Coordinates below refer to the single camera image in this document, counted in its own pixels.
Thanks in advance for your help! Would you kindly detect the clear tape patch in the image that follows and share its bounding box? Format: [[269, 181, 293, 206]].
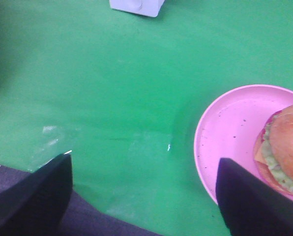
[[107, 132, 172, 218], [27, 125, 81, 172]]

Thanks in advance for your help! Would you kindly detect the burger with lettuce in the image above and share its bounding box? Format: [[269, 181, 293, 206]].
[[254, 105, 293, 195]]

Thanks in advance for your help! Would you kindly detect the pink speckled plate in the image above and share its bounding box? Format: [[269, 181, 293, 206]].
[[194, 85, 293, 202]]

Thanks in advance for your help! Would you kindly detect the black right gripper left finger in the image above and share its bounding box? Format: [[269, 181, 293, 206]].
[[0, 154, 73, 236]]

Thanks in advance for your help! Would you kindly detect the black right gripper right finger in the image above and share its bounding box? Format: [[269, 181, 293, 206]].
[[216, 158, 293, 236]]

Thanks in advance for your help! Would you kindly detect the clear tape patch front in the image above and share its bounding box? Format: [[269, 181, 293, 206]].
[[27, 125, 81, 172]]

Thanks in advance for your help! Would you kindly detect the white microwave oven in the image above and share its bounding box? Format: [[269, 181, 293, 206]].
[[109, 0, 165, 17]]

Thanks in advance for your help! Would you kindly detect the clear tape patch right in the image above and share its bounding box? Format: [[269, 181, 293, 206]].
[[107, 132, 172, 218]]

